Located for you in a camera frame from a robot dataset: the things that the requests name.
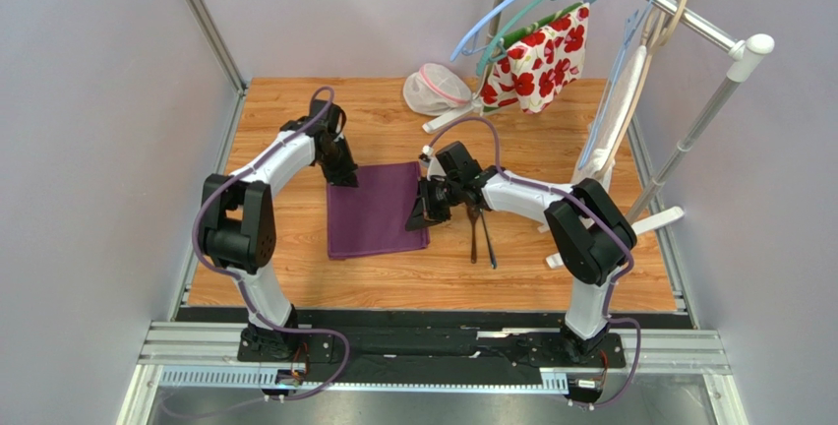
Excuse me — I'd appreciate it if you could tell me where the purple cloth napkin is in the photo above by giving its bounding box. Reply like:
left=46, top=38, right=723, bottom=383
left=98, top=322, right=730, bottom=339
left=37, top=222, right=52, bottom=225
left=326, top=162, right=430, bottom=260

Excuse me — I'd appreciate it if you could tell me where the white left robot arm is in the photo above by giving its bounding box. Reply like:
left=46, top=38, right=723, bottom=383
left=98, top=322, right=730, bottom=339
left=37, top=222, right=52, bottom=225
left=193, top=99, right=358, bottom=357

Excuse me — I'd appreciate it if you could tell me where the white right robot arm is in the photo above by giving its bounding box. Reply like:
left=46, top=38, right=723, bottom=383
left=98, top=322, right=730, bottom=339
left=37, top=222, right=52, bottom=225
left=405, top=142, right=637, bottom=355

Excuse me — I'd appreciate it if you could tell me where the white mesh laundry bag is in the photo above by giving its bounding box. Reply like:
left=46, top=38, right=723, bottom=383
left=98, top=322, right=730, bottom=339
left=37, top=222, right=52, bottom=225
left=402, top=63, right=472, bottom=116

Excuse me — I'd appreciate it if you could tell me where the white towel on hanger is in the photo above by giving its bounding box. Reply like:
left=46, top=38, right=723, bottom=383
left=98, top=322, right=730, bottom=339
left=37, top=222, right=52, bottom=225
left=570, top=45, right=648, bottom=190

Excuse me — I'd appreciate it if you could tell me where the red poppy floral cloth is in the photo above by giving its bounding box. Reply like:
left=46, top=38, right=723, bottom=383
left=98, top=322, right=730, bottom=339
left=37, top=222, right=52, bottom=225
left=479, top=3, right=590, bottom=114

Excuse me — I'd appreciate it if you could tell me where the metal clothes rack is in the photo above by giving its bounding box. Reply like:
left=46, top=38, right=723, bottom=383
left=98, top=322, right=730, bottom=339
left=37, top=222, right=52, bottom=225
left=422, top=0, right=776, bottom=270

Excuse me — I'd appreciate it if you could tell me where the blue thin wire hanger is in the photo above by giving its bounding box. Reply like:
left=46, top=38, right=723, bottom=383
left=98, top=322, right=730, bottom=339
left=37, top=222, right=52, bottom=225
left=582, top=0, right=654, bottom=156

